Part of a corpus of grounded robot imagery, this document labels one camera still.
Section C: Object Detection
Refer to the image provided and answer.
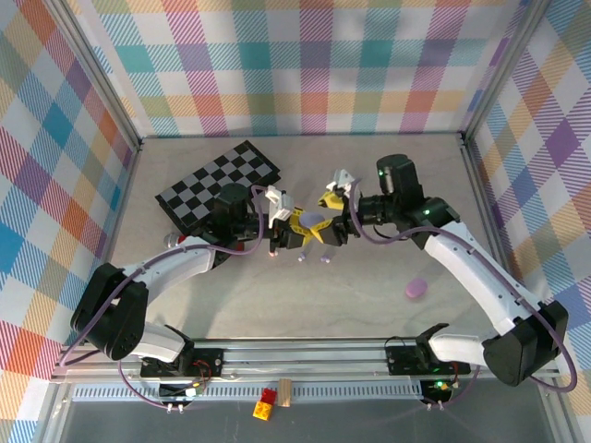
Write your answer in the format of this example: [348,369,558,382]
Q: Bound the aluminium frame rail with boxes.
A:
[49,339,562,385]

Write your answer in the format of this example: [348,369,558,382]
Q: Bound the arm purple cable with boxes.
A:
[348,177,578,411]
[59,186,271,411]

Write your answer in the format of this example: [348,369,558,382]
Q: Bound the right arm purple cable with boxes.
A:
[348,177,578,411]

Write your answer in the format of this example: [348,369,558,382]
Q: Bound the pale lavender earbud case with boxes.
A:
[300,210,328,231]

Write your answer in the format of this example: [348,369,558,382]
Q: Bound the aluminium side rail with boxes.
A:
[459,133,530,341]
[82,136,145,345]

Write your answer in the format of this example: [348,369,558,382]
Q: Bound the orchid purple earbud case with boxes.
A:
[404,277,428,300]

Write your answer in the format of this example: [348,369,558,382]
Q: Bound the slotted grey cable duct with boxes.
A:
[72,385,427,402]

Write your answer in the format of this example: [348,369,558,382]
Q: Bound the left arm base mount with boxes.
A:
[139,348,226,378]

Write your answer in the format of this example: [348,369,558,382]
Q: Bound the small circuit board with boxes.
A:
[158,378,208,401]
[420,377,459,401]

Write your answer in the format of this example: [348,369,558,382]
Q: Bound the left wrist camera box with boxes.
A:
[263,184,296,223]

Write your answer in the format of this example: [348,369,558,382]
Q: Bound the black grey folding chessboard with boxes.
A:
[154,139,283,234]

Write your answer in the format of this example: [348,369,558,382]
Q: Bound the aluminium corner post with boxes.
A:
[43,0,144,153]
[460,0,553,147]

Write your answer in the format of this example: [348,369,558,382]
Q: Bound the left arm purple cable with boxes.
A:
[59,186,271,411]

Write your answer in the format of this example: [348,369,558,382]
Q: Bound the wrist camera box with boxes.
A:
[263,184,296,223]
[325,168,356,194]

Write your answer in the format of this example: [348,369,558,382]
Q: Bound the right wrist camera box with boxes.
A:
[325,168,356,194]

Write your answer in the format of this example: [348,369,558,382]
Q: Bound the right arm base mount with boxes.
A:
[384,339,473,376]

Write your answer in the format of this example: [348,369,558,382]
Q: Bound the small wooden block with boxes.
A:
[276,377,295,409]

